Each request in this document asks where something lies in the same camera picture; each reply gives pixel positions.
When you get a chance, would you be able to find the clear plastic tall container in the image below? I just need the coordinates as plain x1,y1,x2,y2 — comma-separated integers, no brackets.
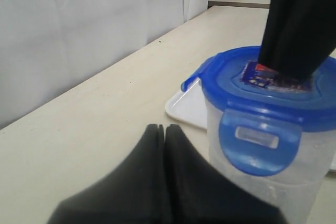
206,102,335,223

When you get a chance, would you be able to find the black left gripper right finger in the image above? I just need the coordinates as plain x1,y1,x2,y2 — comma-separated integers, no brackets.
164,124,287,223

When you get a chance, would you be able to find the white rectangular plastic tray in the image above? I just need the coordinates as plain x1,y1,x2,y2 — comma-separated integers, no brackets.
165,80,335,176

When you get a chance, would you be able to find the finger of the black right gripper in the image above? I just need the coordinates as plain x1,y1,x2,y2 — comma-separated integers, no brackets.
277,0,335,80
258,0,292,71

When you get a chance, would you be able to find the blue plastic snap lid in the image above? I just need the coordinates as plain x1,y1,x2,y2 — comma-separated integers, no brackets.
181,46,336,177

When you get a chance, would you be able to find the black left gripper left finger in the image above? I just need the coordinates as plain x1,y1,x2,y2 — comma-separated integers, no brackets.
48,124,172,223

